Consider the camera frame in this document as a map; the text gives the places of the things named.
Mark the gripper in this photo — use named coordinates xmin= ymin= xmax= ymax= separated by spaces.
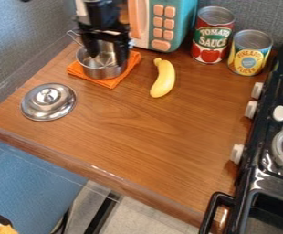
xmin=75 ymin=23 xmax=132 ymax=68

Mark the silver pot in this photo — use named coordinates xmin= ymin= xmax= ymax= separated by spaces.
xmin=67 ymin=29 xmax=130 ymax=80

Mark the orange cloth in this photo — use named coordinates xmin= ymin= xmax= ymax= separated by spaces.
xmin=66 ymin=49 xmax=143 ymax=90

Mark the toy microwave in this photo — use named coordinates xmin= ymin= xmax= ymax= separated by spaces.
xmin=126 ymin=0 xmax=199 ymax=53

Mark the yellow toy banana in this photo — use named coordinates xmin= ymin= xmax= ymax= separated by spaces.
xmin=149 ymin=57 xmax=177 ymax=99

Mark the silver lid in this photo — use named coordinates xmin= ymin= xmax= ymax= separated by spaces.
xmin=19 ymin=82 xmax=79 ymax=122

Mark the red tomato can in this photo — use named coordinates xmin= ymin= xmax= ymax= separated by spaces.
xmin=189 ymin=5 xmax=237 ymax=65

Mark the yellow pineapple can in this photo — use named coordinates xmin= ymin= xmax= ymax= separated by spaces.
xmin=226 ymin=28 xmax=275 ymax=77

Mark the toy stove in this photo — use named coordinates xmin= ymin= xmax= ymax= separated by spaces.
xmin=197 ymin=37 xmax=283 ymax=234

